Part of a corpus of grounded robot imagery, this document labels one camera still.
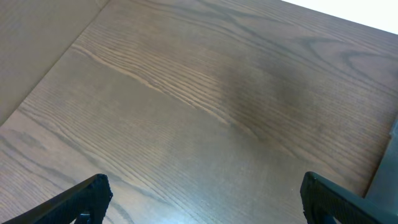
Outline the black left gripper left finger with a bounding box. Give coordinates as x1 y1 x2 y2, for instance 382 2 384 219
4 174 113 224

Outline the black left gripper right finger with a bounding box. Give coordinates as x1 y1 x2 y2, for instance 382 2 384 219
300 172 397 224

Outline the clear plastic storage bin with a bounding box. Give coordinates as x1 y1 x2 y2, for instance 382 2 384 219
366 119 397 215

